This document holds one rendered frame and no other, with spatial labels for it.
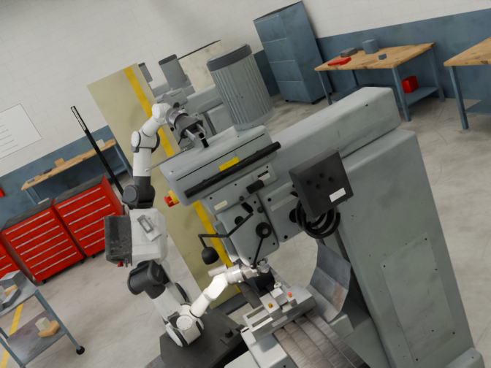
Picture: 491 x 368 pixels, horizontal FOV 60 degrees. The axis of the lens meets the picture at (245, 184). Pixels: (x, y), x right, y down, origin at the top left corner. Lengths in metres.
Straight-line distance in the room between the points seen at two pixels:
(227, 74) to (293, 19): 7.32
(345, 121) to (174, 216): 2.12
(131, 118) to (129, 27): 7.47
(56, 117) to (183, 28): 3.65
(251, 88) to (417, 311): 1.43
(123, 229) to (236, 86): 0.90
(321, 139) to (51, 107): 9.28
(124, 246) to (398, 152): 1.36
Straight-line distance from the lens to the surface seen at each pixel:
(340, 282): 2.28
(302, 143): 1.92
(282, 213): 1.94
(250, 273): 2.10
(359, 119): 2.06
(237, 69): 1.79
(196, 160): 1.75
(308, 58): 9.19
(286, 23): 9.00
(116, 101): 3.52
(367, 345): 2.48
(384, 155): 2.02
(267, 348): 2.30
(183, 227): 3.80
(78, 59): 10.80
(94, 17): 10.88
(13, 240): 6.85
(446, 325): 2.66
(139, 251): 2.15
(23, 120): 10.91
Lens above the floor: 2.35
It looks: 21 degrees down
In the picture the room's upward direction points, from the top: 25 degrees counter-clockwise
